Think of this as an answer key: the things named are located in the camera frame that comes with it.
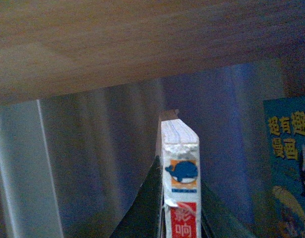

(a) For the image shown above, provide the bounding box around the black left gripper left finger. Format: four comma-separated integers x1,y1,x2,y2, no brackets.
110,156,163,238

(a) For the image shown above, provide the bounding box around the grey pleated curtain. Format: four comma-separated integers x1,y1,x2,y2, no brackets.
0,59,284,238

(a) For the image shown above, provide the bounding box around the light wooden bookshelf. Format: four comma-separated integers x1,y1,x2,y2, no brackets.
0,0,305,105

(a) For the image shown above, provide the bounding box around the white book with whale logo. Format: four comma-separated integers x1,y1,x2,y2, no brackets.
156,110,201,238

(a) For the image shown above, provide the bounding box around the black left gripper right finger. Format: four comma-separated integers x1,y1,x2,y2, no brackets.
201,182,254,238

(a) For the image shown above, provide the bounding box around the blue illustrated book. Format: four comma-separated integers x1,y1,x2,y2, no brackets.
263,96,305,238

